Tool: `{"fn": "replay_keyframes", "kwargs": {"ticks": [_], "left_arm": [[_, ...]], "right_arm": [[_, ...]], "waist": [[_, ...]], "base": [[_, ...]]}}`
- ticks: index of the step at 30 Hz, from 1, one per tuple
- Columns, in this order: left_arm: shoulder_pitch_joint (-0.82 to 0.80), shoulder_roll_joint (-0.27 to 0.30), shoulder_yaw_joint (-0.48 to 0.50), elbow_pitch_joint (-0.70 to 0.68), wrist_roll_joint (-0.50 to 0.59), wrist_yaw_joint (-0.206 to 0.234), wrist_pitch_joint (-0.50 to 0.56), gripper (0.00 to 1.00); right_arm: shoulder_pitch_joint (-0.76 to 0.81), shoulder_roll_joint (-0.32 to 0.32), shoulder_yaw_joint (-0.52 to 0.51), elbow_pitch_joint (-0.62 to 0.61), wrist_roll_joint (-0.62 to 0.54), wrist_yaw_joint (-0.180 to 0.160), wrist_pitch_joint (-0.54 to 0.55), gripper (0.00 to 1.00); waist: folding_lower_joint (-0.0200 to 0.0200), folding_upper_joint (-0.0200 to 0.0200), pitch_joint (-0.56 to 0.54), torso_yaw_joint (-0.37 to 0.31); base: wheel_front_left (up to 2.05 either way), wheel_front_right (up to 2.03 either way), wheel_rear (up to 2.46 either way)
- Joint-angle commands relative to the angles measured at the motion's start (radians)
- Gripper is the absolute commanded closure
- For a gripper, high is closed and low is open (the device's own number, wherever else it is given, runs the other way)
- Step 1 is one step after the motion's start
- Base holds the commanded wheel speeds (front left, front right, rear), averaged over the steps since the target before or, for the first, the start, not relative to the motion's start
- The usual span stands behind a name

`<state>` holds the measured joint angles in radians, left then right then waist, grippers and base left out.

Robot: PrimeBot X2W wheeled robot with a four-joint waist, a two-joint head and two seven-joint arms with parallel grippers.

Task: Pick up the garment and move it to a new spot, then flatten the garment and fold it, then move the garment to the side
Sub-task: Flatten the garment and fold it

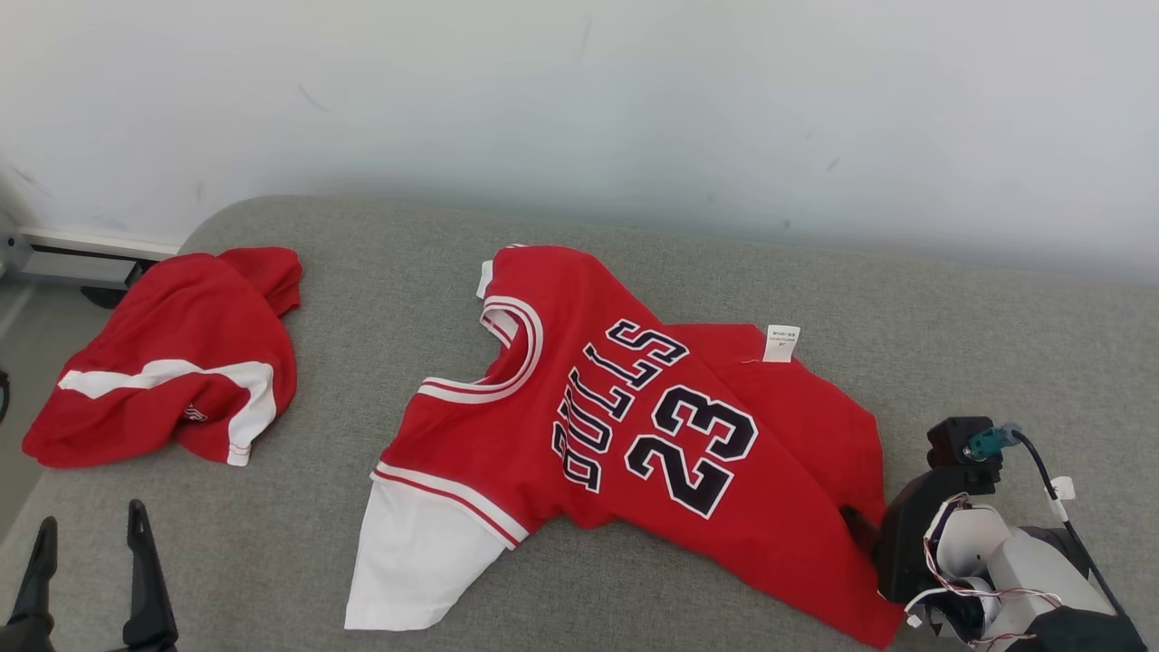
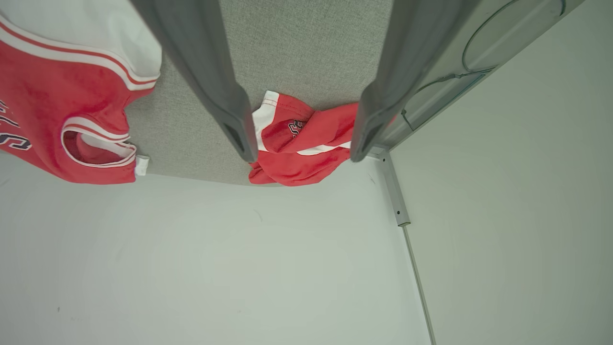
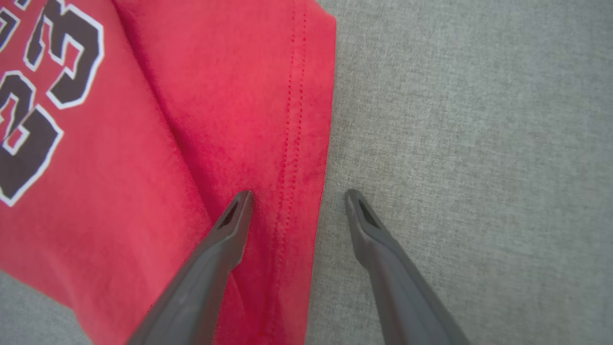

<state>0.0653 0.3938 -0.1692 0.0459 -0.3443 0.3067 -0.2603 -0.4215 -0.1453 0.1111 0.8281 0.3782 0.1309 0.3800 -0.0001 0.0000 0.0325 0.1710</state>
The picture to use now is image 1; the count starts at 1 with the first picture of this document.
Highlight red shorts white stripe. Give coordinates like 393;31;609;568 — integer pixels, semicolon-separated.
22;246;302;468

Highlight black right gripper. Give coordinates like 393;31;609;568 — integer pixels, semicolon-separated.
840;466;999;606

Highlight thin white red wires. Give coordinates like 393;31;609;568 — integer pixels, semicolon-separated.
905;494;1065;648

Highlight right camera cable teal plug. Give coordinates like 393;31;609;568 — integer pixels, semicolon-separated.
963;424;1128;626

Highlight red Bulls 23 jersey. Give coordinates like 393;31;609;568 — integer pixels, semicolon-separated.
344;243;906;649

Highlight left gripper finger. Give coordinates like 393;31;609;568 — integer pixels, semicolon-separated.
0;516;60;652
122;499;179;649

